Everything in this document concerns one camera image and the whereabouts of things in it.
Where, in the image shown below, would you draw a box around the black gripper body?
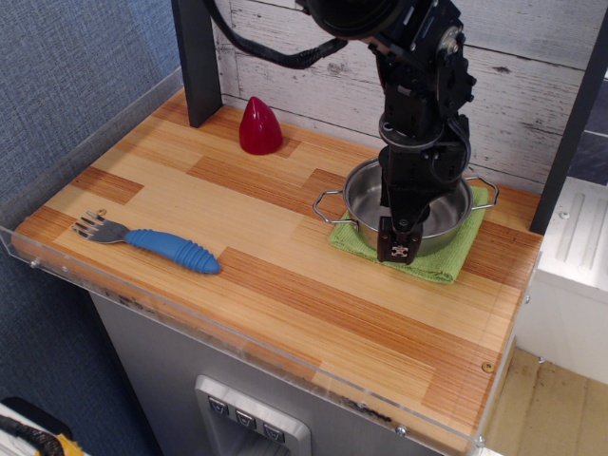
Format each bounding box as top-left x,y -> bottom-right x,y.
378,111 -> 472,234

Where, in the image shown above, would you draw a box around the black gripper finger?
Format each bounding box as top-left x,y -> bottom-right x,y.
376,217 -> 423,264

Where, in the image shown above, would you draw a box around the stainless steel pot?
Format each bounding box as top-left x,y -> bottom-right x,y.
313,159 -> 500,257

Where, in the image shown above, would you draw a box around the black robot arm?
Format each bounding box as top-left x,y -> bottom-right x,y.
300,1 -> 476,264

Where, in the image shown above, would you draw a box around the green folded cloth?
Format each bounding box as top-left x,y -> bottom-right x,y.
329,209 -> 485,284

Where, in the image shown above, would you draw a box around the red cone-shaped toy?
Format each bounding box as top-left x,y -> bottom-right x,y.
238,97 -> 283,155

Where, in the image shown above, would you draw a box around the white toy sink unit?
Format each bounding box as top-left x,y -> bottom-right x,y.
514,178 -> 607,384

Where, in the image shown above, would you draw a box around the grey cabinet with dispenser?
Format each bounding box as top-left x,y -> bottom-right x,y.
92,294 -> 435,455

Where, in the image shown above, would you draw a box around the yellow object at corner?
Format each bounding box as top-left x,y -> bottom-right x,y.
45,434 -> 86,456

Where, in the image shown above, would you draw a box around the dark right vertical post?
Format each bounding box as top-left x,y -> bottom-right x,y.
529,0 -> 608,235

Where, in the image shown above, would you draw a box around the dark vertical post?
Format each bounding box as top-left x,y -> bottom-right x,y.
171,0 -> 223,127
529,0 -> 608,235

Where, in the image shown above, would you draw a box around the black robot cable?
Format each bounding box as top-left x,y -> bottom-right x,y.
201,0 -> 351,68

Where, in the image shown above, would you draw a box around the dark left vertical post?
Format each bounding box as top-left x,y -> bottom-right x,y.
171,0 -> 223,127

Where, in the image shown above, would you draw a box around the blue handled fork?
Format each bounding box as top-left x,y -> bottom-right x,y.
72,211 -> 220,274

